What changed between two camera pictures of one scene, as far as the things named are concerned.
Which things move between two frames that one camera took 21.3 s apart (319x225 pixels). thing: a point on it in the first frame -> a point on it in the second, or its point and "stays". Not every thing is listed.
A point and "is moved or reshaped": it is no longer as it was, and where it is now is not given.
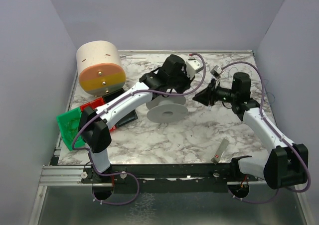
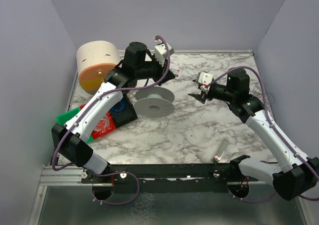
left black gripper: x=181 y=86 -> x=163 y=69
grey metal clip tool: x=220 y=151 stays
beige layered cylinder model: x=100 y=70 stays
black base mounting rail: x=168 y=178 stays
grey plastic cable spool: x=167 y=109 is moved or reshaped
